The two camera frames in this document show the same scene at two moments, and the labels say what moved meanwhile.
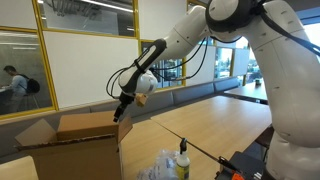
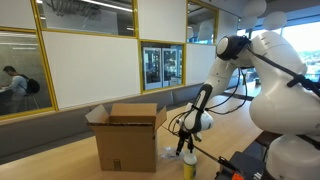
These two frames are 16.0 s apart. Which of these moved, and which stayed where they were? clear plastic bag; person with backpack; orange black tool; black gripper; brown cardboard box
Moved: black gripper; clear plastic bag; brown cardboard box
Stayed: orange black tool; person with backpack
